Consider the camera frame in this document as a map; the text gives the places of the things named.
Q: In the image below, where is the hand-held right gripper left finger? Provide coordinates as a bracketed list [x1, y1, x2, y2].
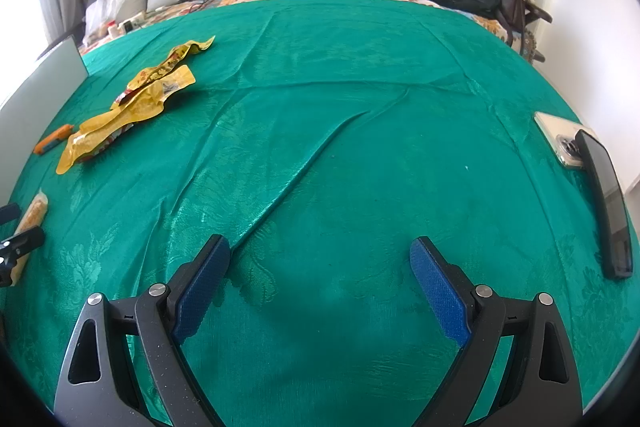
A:
[52, 234, 232, 427]

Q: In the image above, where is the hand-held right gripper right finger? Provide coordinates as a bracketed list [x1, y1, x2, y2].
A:
[408, 236, 584, 427]

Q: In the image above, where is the long beige snack packet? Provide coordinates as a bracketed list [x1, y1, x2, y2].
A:
[9, 188, 49, 285]

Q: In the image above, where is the yellow red-print snack packet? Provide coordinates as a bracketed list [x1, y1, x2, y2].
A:
[119, 35, 217, 94]

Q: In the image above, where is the orange pen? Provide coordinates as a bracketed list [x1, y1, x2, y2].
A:
[33, 125, 74, 156]

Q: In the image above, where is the white board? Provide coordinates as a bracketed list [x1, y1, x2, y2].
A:
[0, 34, 91, 204]

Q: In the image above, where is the green blanket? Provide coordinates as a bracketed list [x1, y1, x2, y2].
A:
[0, 0, 640, 427]

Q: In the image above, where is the black phone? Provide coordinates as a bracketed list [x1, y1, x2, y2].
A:
[574, 129, 635, 281]

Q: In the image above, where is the white phone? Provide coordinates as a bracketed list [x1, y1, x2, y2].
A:
[533, 110, 597, 170]

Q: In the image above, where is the white plastic bag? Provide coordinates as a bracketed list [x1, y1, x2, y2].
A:
[81, 0, 126, 46]

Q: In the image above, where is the dark chair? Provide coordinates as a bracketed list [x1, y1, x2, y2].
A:
[504, 0, 555, 64]

